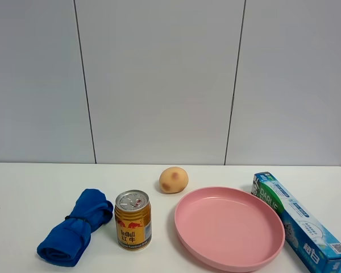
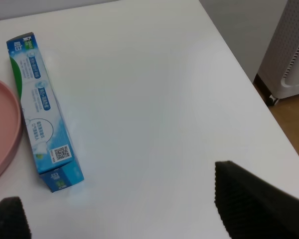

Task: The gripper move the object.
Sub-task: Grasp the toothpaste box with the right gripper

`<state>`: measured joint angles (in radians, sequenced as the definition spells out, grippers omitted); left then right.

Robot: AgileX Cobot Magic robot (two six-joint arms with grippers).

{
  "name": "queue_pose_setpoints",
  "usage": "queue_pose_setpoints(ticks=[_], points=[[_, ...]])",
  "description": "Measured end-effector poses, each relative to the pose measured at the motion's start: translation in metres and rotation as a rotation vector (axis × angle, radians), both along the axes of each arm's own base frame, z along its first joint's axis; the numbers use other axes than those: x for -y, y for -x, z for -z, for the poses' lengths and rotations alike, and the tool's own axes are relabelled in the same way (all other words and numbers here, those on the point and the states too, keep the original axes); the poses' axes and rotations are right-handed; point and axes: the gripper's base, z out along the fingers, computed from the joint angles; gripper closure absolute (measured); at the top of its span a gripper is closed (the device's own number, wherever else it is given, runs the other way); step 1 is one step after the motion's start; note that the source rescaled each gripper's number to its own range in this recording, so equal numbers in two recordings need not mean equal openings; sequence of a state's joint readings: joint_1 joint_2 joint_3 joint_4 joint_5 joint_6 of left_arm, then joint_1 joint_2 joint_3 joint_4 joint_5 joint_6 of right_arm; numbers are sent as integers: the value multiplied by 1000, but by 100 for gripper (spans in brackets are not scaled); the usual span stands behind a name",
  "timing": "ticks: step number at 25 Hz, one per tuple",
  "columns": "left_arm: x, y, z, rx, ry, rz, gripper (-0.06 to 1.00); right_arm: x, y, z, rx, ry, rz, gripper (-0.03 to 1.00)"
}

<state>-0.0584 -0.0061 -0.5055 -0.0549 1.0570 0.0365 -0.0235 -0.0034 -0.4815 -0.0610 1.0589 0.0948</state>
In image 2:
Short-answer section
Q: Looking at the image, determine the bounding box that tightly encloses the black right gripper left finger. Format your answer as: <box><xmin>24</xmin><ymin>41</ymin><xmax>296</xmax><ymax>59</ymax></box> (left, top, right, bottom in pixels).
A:
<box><xmin>0</xmin><ymin>197</ymin><xmax>31</xmax><ymax>239</ymax></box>

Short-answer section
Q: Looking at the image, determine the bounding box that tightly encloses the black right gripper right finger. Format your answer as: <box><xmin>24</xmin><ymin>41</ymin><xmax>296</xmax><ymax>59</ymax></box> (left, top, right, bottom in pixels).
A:
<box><xmin>214</xmin><ymin>161</ymin><xmax>299</xmax><ymax>239</ymax></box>

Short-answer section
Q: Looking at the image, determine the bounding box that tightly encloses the blue Darlie toothpaste box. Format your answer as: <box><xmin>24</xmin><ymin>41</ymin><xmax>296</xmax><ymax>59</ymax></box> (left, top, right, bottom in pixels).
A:
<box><xmin>6</xmin><ymin>32</ymin><xmax>84</xmax><ymax>192</ymax></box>

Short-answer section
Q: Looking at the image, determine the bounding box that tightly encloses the pink round plate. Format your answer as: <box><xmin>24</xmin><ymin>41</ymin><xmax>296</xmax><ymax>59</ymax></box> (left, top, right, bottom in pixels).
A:
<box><xmin>0</xmin><ymin>81</ymin><xmax>22</xmax><ymax>176</ymax></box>

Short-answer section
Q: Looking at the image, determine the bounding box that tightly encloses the white perforated appliance on wheels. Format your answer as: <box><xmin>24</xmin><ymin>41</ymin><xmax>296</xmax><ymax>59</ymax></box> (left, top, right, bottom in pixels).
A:
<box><xmin>257</xmin><ymin>0</ymin><xmax>299</xmax><ymax>106</ymax></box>

